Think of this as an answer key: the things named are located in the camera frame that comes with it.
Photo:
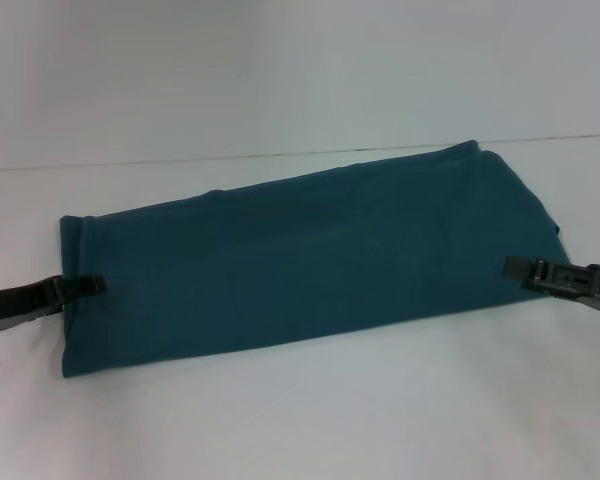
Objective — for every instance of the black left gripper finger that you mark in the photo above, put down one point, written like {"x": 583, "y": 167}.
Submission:
{"x": 82, "y": 287}

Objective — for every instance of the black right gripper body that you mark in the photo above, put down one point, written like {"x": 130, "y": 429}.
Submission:
{"x": 587, "y": 285}

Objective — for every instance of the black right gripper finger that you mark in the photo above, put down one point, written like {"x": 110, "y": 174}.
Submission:
{"x": 517, "y": 267}

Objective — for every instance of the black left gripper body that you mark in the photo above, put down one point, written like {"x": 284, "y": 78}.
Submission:
{"x": 15, "y": 302}

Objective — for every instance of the teal T-shirt with FREE! print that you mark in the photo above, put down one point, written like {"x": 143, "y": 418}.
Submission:
{"x": 300, "y": 265}

